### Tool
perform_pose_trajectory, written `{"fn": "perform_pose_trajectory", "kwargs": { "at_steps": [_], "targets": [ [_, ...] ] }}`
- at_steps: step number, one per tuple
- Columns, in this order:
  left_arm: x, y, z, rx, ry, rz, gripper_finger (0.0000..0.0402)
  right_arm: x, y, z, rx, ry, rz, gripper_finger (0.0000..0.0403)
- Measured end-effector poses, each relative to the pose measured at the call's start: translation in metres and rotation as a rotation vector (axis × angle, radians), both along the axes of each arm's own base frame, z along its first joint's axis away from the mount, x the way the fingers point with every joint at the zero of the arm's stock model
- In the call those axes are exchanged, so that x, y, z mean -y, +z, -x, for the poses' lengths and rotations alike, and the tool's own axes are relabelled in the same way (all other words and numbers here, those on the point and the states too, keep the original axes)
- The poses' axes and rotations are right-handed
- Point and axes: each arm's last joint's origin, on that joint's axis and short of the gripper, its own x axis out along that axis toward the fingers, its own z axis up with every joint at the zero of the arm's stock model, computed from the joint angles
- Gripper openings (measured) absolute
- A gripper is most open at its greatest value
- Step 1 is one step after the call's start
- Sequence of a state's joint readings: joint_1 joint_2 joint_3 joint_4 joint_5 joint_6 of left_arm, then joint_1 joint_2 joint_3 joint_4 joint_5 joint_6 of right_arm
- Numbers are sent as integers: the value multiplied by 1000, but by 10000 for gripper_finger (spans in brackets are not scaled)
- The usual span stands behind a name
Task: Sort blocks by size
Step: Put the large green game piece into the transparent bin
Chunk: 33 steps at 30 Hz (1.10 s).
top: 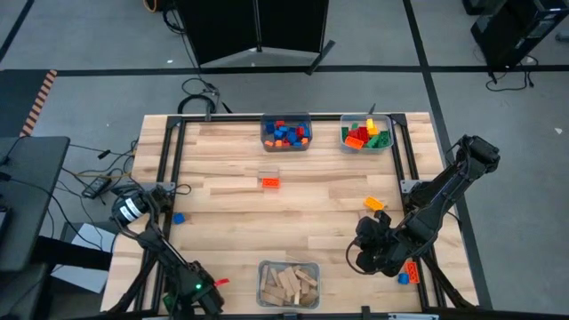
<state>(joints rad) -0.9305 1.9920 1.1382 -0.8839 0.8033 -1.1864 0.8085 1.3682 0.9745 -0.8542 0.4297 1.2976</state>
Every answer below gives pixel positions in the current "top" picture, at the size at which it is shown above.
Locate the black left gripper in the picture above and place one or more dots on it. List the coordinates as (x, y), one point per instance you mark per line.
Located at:
(195, 289)

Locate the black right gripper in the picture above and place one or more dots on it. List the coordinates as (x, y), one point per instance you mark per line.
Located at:
(387, 242)

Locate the small red toy brick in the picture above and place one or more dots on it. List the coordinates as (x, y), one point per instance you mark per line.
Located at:
(300, 131)
(280, 123)

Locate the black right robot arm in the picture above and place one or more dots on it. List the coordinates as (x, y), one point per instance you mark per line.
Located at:
(444, 186)

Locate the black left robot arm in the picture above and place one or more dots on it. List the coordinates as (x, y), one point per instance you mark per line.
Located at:
(155, 242)

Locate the small red wrist tag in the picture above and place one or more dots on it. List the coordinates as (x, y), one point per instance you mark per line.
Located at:
(221, 281)

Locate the pale blue translucent bin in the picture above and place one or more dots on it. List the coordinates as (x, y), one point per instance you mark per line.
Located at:
(314, 266)

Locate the white floor sheet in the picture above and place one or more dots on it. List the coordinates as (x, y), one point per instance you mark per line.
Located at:
(80, 277)

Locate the dark grey translucent bin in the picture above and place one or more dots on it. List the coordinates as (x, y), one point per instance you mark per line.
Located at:
(286, 149)

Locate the clear plastic bin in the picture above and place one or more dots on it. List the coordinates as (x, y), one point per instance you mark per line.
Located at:
(355, 117)

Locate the black power adapter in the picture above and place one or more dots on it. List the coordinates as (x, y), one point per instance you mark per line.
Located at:
(95, 187)

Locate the black side desk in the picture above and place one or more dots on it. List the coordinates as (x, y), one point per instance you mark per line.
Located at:
(26, 222)

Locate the black equipment rack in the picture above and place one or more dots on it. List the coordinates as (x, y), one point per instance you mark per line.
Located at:
(511, 31)

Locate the black mat striped edge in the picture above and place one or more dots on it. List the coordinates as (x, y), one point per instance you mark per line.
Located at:
(18, 102)

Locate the black aluminium table frame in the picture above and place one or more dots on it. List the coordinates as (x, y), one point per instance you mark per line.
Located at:
(240, 117)

